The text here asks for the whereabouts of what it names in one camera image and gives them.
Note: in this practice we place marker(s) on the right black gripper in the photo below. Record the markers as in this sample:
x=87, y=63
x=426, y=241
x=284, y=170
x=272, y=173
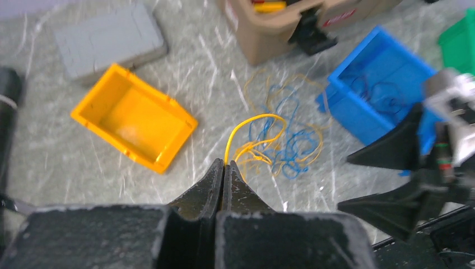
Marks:
x=447, y=176

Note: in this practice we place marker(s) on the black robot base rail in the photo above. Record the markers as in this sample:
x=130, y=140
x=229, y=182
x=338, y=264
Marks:
x=444, y=242

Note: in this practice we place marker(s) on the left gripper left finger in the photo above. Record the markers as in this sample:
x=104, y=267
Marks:
x=179, y=234

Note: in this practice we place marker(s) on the green plastic bin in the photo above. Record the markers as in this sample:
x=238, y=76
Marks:
x=457, y=44

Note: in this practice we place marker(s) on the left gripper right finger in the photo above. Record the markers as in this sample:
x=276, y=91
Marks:
x=259, y=239

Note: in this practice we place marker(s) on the tan open toolbox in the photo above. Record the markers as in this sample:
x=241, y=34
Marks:
x=303, y=24

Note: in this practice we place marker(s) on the blue plastic bin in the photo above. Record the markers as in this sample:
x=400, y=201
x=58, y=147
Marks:
x=375, y=86

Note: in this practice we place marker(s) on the grey plastic case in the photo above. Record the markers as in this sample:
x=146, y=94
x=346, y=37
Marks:
x=129, y=36

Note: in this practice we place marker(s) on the screwdrivers in toolbox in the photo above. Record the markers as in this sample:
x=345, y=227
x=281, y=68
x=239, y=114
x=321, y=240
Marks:
x=261, y=6

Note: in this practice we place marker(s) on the orange plastic bin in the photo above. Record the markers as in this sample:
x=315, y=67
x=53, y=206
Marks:
x=143, y=123

